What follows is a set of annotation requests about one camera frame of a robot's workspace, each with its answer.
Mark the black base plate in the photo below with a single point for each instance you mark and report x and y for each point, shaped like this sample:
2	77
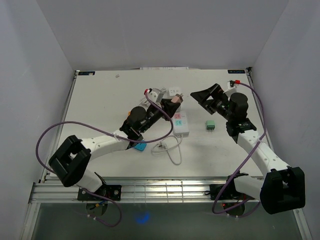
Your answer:
112	192
228	194

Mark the blue plug adapter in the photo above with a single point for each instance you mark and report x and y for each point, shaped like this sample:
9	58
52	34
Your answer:
140	147

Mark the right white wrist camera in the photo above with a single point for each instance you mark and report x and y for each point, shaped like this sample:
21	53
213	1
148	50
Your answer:
231	87

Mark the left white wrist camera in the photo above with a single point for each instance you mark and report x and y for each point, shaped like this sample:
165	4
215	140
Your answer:
154	95

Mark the aluminium front rail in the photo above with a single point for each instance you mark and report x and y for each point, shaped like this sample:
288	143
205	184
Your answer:
133	190

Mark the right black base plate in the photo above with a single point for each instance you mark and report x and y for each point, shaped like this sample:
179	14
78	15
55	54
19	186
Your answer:
228	194

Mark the white pastel power strip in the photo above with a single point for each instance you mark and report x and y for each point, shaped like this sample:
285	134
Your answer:
180	124

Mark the left blue corner label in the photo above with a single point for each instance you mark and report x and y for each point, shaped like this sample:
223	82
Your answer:
86	73

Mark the blue corner label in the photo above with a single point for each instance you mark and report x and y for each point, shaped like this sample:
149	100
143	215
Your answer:
236	71
86	73

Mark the pink plug adapter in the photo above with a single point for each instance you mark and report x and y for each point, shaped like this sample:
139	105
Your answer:
178	98

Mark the white cube socket adapter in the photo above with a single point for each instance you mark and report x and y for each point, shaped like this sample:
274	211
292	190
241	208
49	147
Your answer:
173	91

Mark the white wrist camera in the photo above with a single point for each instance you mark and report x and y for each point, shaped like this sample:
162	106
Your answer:
154	95
231	87

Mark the green plug adapter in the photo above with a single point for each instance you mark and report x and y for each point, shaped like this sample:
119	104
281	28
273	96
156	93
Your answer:
210	125

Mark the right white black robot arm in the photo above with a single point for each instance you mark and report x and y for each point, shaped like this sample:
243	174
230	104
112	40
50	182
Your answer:
262	175

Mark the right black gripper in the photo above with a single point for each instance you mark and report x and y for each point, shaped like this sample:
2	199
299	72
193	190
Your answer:
215	91

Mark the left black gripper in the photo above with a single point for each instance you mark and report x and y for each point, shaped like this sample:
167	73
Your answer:
169	106

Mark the right blue corner label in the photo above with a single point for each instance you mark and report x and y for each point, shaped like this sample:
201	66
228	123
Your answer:
236	71

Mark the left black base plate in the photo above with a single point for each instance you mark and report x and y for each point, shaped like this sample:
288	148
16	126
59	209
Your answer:
112	192

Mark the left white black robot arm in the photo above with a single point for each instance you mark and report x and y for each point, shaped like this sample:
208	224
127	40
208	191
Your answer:
70	161

